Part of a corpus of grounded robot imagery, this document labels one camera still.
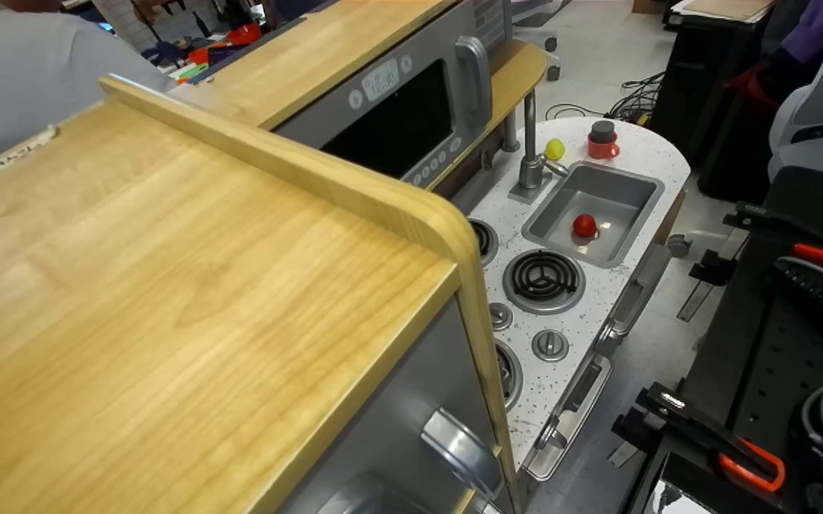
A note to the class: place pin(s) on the red cup with gray lid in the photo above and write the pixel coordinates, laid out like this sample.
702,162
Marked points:
604,142

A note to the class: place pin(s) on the white speckled toy kitchen counter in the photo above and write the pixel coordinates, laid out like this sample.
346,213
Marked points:
655,158

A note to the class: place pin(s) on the small black coil burner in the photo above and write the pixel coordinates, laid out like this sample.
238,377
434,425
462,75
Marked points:
485,242
509,373

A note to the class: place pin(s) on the gray stove knob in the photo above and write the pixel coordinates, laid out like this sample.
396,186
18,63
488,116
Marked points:
498,315
549,343

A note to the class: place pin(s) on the large black coil burner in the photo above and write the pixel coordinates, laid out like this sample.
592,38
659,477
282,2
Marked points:
545,282

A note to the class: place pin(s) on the gray toy microwave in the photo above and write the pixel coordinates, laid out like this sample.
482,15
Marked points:
401,118

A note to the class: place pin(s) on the gray toy faucet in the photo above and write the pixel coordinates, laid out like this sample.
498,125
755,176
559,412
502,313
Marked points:
531,145

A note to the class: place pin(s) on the small red round toy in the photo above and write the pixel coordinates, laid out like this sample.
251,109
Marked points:
584,226

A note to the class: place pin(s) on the yellow green ball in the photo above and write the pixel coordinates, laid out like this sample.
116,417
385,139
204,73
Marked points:
555,149

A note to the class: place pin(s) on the gray toy sink basin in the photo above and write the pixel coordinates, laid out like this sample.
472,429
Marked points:
614,196

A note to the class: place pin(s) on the wooden board panel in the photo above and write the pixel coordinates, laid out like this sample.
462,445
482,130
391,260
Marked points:
192,287

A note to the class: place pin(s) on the long wooden kitchen shelf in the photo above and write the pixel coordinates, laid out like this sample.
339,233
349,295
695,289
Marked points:
326,48

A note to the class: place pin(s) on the black metal bar clamp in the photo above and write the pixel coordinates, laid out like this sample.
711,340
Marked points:
711,270

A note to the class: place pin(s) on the black cabinet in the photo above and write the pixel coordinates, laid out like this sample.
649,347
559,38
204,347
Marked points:
707,66

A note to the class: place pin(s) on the black perforated robot table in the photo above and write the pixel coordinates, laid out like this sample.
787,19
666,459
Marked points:
774,373

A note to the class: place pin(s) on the person in gray shirt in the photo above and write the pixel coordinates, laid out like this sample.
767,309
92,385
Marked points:
29,66

